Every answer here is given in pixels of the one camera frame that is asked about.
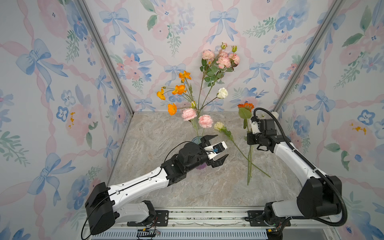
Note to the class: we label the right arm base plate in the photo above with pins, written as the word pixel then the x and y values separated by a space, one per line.
pixel 264 218

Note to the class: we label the pale yellow rose stem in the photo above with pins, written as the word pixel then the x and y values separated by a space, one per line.
pixel 220 127

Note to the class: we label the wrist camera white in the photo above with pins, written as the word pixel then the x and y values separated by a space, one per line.
pixel 214 150
pixel 255 127

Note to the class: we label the pink rose stem with leaves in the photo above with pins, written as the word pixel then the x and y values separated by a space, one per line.
pixel 225 62

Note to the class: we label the aluminium corner post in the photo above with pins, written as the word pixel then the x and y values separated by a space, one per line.
pixel 102 50
pixel 321 32

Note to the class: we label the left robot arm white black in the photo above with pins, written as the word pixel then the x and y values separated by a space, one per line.
pixel 108 205

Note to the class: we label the pink carnation single stem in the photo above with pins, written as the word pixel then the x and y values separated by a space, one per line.
pixel 208 57

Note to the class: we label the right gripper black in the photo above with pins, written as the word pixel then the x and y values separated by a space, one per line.
pixel 249 138

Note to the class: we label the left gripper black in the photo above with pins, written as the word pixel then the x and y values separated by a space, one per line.
pixel 217 163

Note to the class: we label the small pink carnation stem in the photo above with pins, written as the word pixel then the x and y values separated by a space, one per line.
pixel 205 122

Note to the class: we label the left aluminium corner post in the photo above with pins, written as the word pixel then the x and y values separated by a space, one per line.
pixel 102 50

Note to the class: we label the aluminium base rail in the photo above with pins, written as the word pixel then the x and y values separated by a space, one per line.
pixel 215 223

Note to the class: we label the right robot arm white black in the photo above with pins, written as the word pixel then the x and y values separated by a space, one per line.
pixel 320 197

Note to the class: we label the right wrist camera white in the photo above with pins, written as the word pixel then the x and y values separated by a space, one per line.
pixel 255 127

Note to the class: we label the white flower stem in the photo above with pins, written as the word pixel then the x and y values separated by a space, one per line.
pixel 274 115

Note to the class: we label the orange poppy flower stem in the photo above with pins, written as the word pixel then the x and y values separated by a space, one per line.
pixel 183 90

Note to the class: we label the large orange poppy stem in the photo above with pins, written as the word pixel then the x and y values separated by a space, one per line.
pixel 173 109

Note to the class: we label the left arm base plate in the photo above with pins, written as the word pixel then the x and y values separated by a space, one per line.
pixel 159 219

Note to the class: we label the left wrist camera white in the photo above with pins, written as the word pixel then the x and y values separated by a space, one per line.
pixel 214 150

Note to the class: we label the right aluminium corner post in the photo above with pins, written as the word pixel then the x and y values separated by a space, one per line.
pixel 321 32

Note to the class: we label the cream white rose stem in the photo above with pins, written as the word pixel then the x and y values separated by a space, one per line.
pixel 221 94

